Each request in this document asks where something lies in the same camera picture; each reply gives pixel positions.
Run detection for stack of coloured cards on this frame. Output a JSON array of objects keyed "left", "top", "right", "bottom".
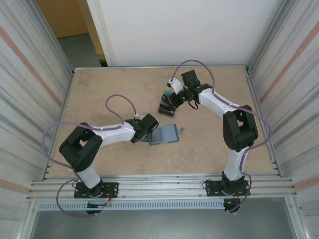
[{"left": 156, "top": 90, "right": 180, "bottom": 118}]

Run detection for blue leather card holder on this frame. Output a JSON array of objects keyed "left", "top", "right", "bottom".
[{"left": 148, "top": 123, "right": 185, "bottom": 146}]

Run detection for black VIP card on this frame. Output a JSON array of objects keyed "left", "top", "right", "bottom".
[{"left": 157, "top": 102, "right": 175, "bottom": 117}]

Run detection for wooden door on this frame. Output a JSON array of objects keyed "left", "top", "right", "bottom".
[{"left": 36, "top": 0, "right": 105, "bottom": 67}]

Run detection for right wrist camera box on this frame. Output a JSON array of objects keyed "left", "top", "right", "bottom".
[{"left": 167, "top": 78, "right": 185, "bottom": 95}]

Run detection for aluminium frame rail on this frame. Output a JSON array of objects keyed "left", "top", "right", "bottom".
[{"left": 28, "top": 174, "right": 299, "bottom": 200}]

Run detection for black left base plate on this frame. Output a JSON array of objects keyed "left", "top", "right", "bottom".
[{"left": 74, "top": 182, "right": 119, "bottom": 199}]

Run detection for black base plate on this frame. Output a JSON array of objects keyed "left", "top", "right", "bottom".
[
  {"left": 203, "top": 180, "right": 251, "bottom": 198},
  {"left": 74, "top": 182, "right": 119, "bottom": 199}
]

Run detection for slotted grey cable duct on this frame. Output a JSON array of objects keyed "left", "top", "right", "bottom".
[{"left": 36, "top": 201, "right": 225, "bottom": 211}]

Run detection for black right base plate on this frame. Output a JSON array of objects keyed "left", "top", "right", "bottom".
[{"left": 203, "top": 180, "right": 251, "bottom": 198}]

